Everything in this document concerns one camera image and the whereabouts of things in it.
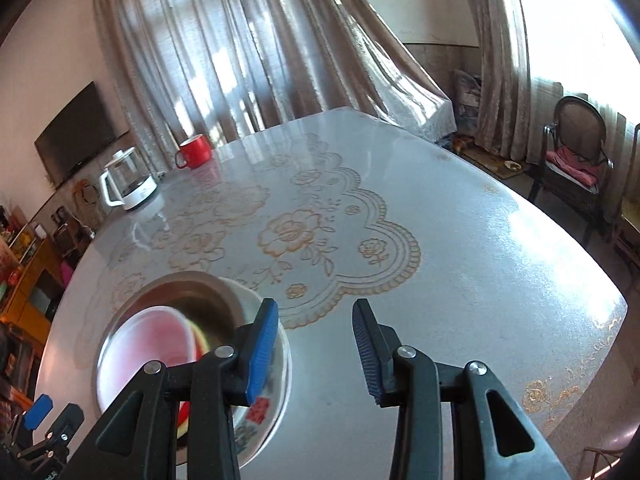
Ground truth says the black speaker box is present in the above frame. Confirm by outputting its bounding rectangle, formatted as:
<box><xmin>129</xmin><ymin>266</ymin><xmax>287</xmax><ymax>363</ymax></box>
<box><xmin>52</xmin><ymin>220</ymin><xmax>83</xmax><ymax>256</ymax></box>

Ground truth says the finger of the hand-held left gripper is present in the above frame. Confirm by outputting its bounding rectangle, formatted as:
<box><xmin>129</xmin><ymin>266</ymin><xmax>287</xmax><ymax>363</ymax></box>
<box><xmin>10</xmin><ymin>395</ymin><xmax>53</xmax><ymax>448</ymax></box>
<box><xmin>17</xmin><ymin>404</ymin><xmax>85</xmax><ymax>466</ymax></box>

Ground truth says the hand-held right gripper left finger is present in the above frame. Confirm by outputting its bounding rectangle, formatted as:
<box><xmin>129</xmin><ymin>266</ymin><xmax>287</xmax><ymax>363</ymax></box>
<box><xmin>60</xmin><ymin>298</ymin><xmax>279</xmax><ymax>480</ymax></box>

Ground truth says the orange wooden cabinet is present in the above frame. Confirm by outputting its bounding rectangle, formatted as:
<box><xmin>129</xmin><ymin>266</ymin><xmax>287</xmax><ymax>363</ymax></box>
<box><xmin>0</xmin><ymin>237</ymin><xmax>66</xmax><ymax>331</ymax></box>

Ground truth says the red mug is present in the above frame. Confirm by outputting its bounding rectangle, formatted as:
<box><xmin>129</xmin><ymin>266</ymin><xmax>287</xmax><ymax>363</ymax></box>
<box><xmin>174</xmin><ymin>134</ymin><xmax>212</xmax><ymax>170</ymax></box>

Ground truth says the beige sheer curtain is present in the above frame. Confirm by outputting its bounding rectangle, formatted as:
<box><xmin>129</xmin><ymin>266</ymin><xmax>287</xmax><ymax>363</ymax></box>
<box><xmin>465</xmin><ymin>0</ymin><xmax>640</xmax><ymax>161</ymax></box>
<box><xmin>87</xmin><ymin>0</ymin><xmax>458</xmax><ymax>161</ymax></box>

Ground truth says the floral lace table mat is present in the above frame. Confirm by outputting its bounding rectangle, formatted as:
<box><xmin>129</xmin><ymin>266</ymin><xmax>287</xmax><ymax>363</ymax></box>
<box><xmin>75</xmin><ymin>132</ymin><xmax>423</xmax><ymax>361</ymax></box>

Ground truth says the black wall television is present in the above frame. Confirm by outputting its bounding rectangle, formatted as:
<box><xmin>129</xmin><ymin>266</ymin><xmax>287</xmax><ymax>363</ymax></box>
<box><xmin>34</xmin><ymin>81</ymin><xmax>130</xmax><ymax>186</ymax></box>

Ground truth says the yellow plastic bowl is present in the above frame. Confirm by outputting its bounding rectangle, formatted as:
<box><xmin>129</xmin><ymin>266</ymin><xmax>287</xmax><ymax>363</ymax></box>
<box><xmin>175</xmin><ymin>316</ymin><xmax>213</xmax><ymax>438</ymax></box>

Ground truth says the black oval back chair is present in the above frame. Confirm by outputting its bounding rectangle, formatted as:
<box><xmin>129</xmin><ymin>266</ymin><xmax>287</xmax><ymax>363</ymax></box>
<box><xmin>530</xmin><ymin>95</ymin><xmax>616</xmax><ymax>241</ymax></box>

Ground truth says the red plastic bowl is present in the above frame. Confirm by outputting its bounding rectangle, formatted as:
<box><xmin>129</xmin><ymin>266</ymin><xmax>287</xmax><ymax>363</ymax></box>
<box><xmin>99</xmin><ymin>306</ymin><xmax>201</xmax><ymax>428</ymax></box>

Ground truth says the glass kettle white base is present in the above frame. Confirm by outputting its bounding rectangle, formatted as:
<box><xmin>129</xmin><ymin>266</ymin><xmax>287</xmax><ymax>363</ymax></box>
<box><xmin>98</xmin><ymin>146</ymin><xmax>160</xmax><ymax>212</ymax></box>

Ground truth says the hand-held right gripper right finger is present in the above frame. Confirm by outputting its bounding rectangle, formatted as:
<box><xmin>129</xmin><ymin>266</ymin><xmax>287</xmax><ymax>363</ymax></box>
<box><xmin>351</xmin><ymin>298</ymin><xmax>573</xmax><ymax>480</ymax></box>

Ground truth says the pink cloth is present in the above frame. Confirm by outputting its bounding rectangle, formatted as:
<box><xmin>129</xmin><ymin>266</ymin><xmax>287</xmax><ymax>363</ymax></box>
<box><xmin>545</xmin><ymin>147</ymin><xmax>601</xmax><ymax>188</ymax></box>

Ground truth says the bentwood chair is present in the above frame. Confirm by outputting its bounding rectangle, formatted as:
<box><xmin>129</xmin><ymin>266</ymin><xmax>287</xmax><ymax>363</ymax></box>
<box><xmin>75</xmin><ymin>180</ymin><xmax>108</xmax><ymax>228</ymax></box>

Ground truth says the folded floral bedding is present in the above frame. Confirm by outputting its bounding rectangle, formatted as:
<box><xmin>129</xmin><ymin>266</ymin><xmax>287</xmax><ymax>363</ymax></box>
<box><xmin>452</xmin><ymin>70</ymin><xmax>483</xmax><ymax>133</ymax></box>

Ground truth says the stainless steel bowl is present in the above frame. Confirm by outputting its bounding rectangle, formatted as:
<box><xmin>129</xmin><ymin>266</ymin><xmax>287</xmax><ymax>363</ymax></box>
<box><xmin>94</xmin><ymin>270</ymin><xmax>253</xmax><ymax>413</ymax></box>

